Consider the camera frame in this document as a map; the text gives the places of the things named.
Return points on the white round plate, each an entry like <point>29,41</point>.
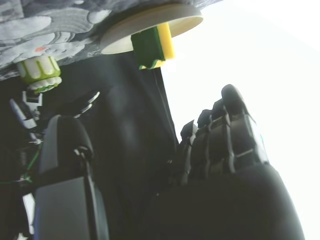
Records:
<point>120,32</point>

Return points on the yellow and green sponge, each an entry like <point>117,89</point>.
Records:
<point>150,45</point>

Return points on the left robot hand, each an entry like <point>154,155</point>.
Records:
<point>225,200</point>

